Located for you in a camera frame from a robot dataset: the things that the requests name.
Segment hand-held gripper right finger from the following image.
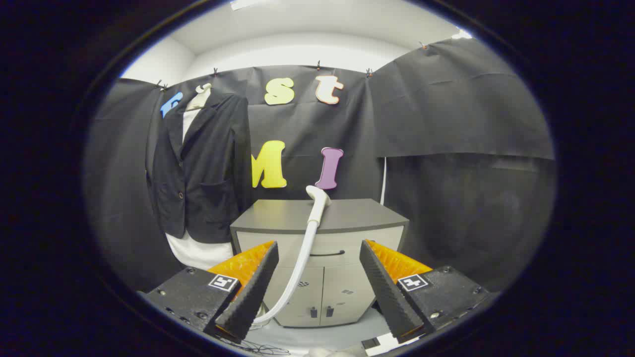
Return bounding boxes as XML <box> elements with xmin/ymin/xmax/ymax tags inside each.
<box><xmin>359</xmin><ymin>239</ymin><xmax>499</xmax><ymax>343</ymax></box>

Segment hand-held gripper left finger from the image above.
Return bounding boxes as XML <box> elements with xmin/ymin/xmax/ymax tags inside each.
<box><xmin>138</xmin><ymin>240</ymin><xmax>279</xmax><ymax>344</ymax></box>

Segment white garment steamer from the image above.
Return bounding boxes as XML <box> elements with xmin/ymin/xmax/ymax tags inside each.
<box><xmin>251</xmin><ymin>185</ymin><xmax>332</xmax><ymax>328</ymax></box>

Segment black suit jacket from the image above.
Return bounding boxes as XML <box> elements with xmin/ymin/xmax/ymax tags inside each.
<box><xmin>146</xmin><ymin>92</ymin><xmax>253</xmax><ymax>244</ymax></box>

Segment grey cabinet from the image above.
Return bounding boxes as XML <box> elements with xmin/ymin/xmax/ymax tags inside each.
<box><xmin>230</xmin><ymin>198</ymin><xmax>410</xmax><ymax>328</ymax></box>

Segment black backdrop cloth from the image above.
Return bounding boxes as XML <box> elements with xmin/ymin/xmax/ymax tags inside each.
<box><xmin>84</xmin><ymin>37</ymin><xmax>556</xmax><ymax>293</ymax></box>

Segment white plastic hanger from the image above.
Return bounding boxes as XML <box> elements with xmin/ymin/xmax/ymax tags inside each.
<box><xmin>186</xmin><ymin>83</ymin><xmax>213</xmax><ymax>112</ymax></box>

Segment thin black floor cables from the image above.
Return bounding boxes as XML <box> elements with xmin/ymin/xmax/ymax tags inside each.
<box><xmin>217</xmin><ymin>336</ymin><xmax>292</xmax><ymax>356</ymax></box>

